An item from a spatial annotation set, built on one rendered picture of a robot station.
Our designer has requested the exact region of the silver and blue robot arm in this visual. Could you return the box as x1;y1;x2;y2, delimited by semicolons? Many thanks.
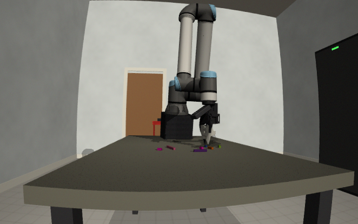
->
165;3;217;115

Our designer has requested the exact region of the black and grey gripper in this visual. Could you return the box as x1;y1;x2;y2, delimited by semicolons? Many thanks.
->
199;102;220;144

